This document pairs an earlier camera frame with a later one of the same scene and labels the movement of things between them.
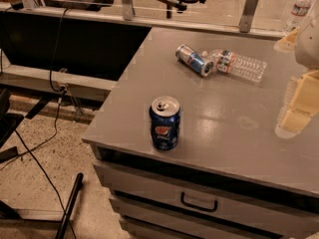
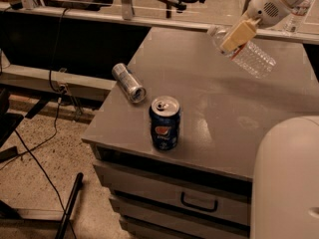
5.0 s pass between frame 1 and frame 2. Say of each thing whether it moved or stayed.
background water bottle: stayed
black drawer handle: stayed
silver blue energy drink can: moved
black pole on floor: stayed
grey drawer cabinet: stayed
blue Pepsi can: stayed
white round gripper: moved
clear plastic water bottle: moved
